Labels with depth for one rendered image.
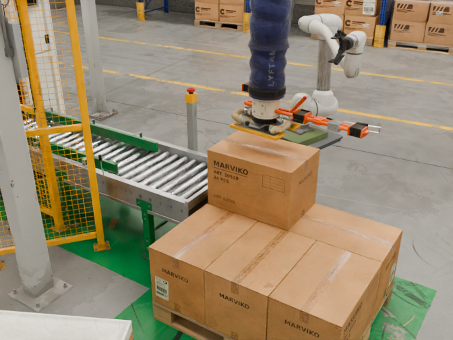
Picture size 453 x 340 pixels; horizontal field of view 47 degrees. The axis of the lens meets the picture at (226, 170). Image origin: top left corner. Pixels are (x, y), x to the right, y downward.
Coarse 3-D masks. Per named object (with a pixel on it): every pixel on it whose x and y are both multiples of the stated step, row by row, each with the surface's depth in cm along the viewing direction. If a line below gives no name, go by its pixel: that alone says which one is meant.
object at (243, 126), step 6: (234, 126) 319; (240, 126) 318; (246, 126) 317; (252, 132) 312; (258, 132) 310; (264, 132) 308; (270, 132) 308; (282, 132) 310; (270, 138) 305; (276, 138) 303
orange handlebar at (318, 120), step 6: (246, 102) 322; (282, 108) 312; (282, 114) 308; (288, 114) 305; (306, 120) 299; (312, 120) 297; (318, 120) 294; (324, 120) 296; (330, 120) 295; (342, 126) 287; (348, 126) 288; (366, 132) 280
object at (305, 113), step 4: (296, 112) 304; (300, 112) 304; (304, 112) 304; (308, 112) 304; (296, 116) 300; (300, 116) 298; (304, 116) 298; (308, 116) 301; (292, 120) 304; (296, 120) 301; (300, 120) 300; (304, 120) 299; (304, 124) 300
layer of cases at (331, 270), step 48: (192, 240) 310; (240, 240) 310; (288, 240) 310; (336, 240) 310; (384, 240) 310; (192, 288) 296; (240, 288) 274; (288, 288) 271; (336, 288) 271; (384, 288) 317; (240, 336) 289; (288, 336) 268; (336, 336) 250
